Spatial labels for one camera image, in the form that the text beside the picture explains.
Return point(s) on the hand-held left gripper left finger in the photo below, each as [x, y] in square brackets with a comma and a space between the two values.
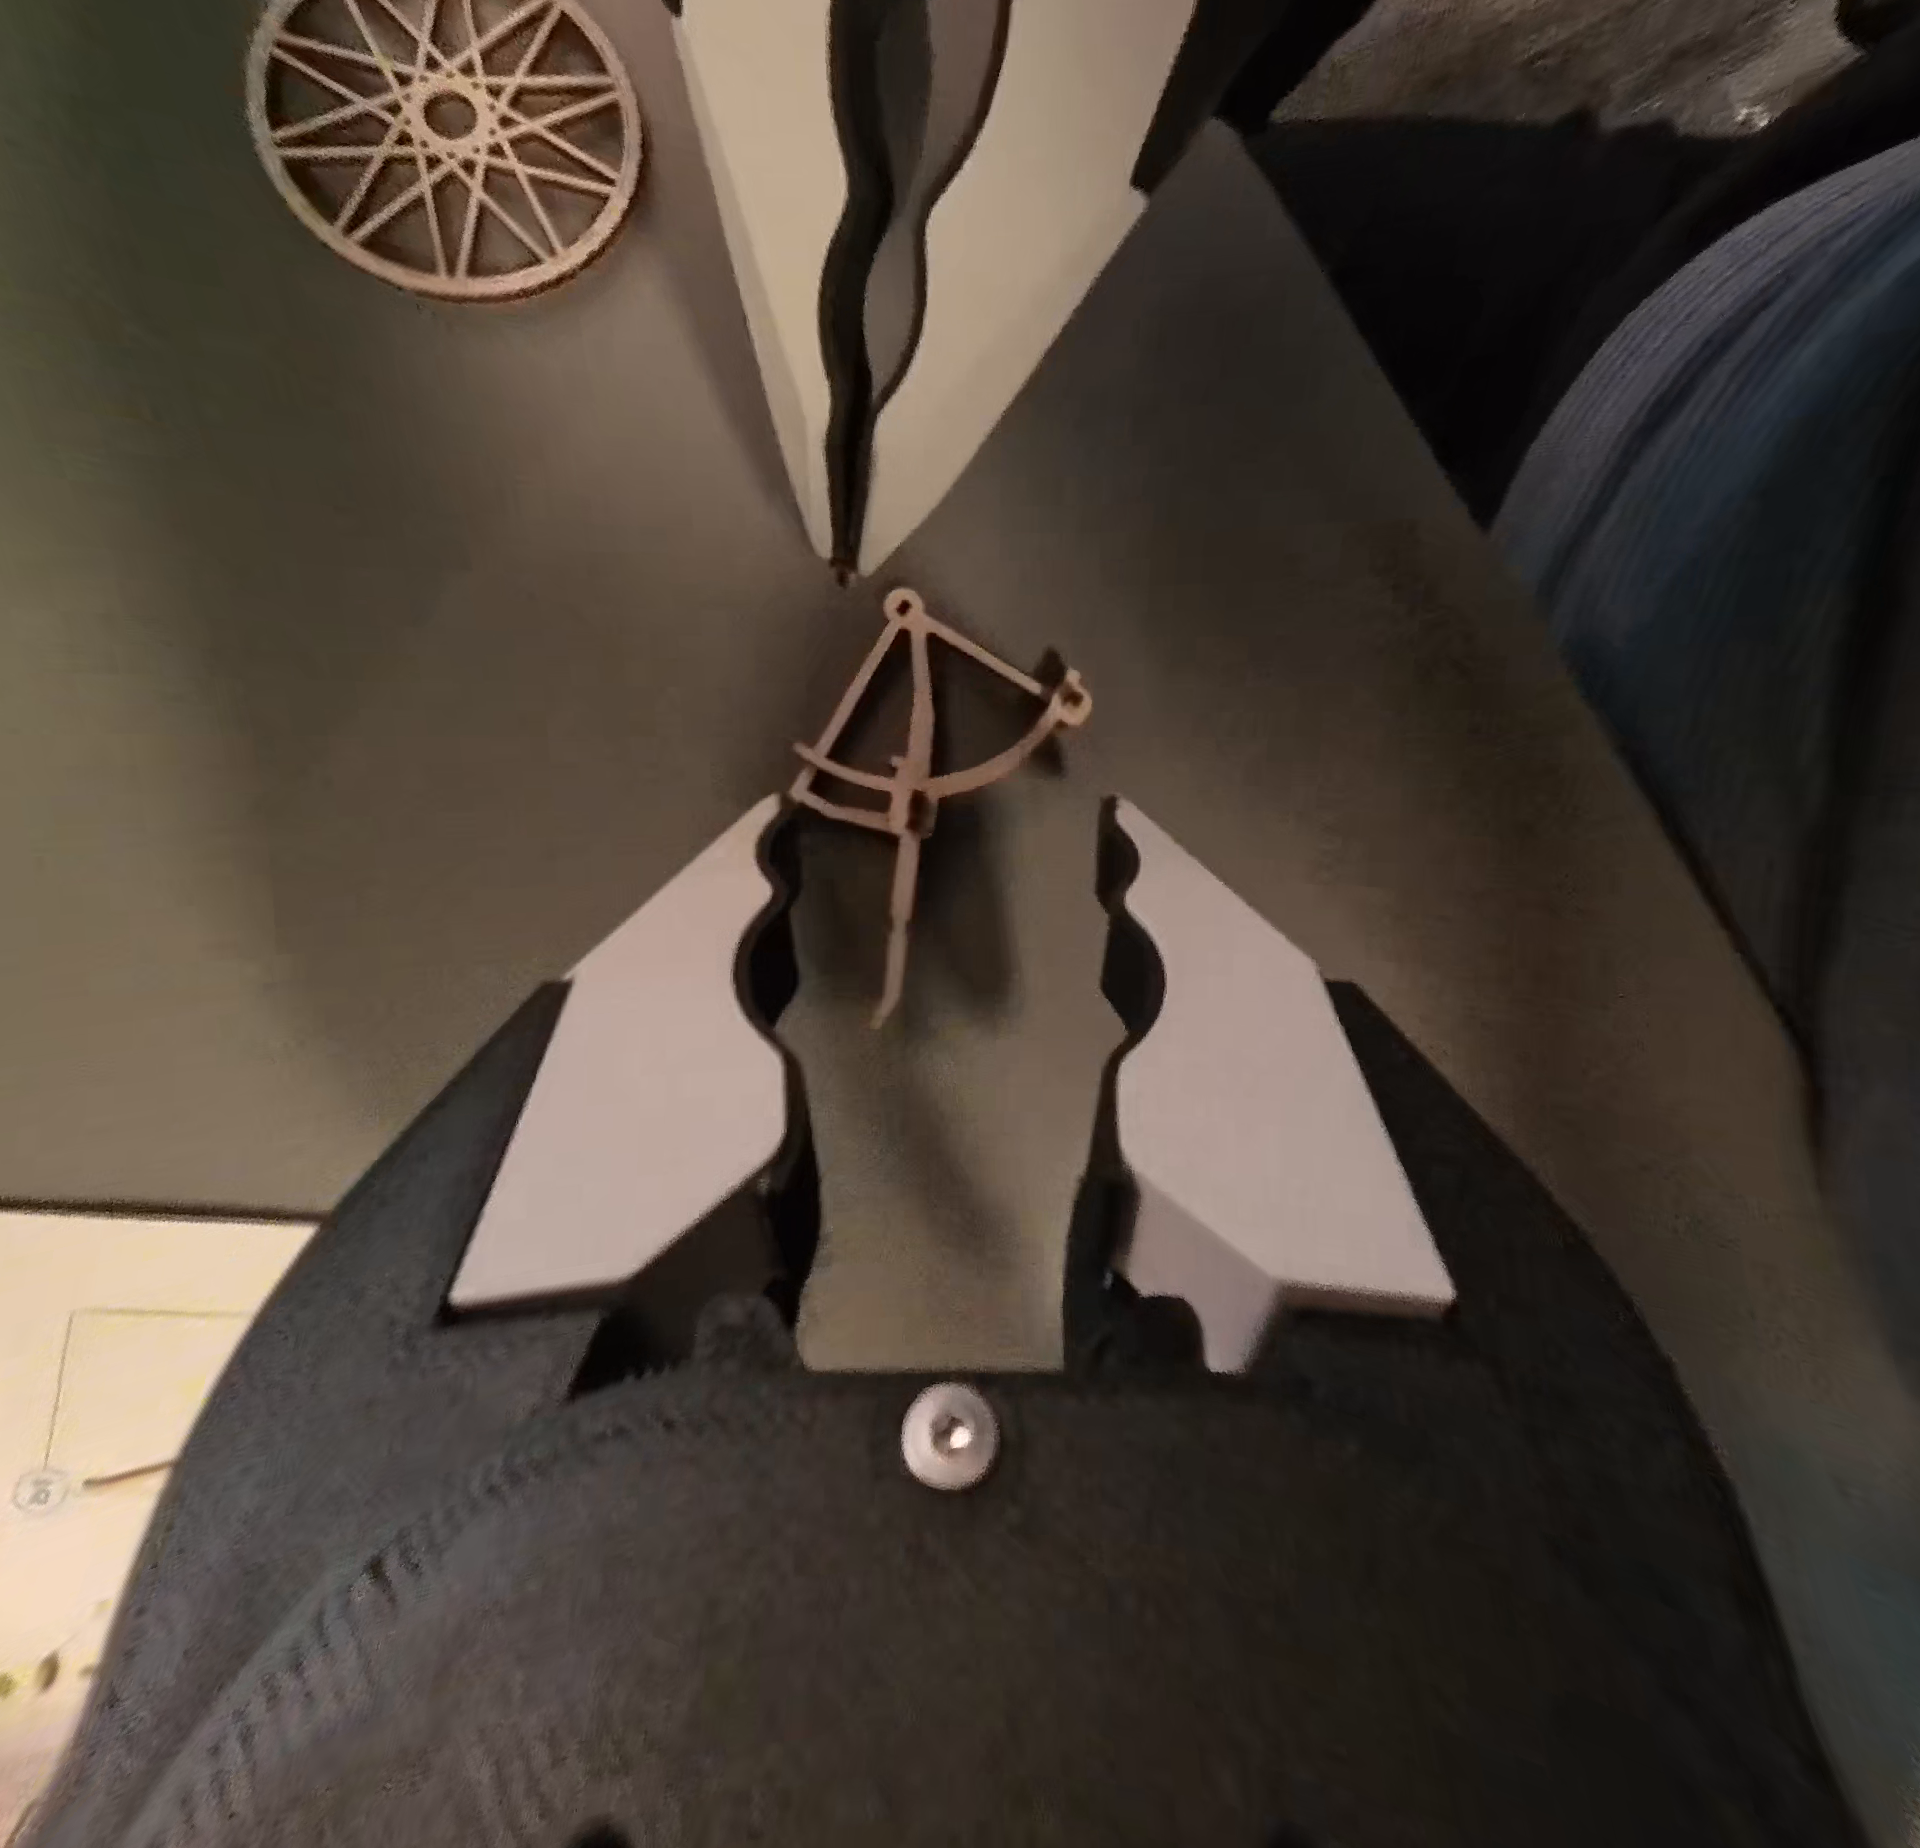
[630, 1098]

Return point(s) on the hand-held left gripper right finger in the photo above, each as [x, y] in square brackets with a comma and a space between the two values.
[1260, 1112]

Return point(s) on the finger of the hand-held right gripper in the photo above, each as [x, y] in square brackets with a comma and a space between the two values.
[773, 153]
[1065, 153]

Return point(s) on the wooden model frame part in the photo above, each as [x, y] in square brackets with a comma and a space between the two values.
[911, 806]

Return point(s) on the wooden spoked wheel part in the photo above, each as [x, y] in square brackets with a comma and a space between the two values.
[264, 117]

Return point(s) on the paper instruction sheet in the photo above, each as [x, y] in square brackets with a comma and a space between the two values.
[90, 1279]

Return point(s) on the person's blue trouser leg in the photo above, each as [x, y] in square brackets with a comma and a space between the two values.
[1724, 529]

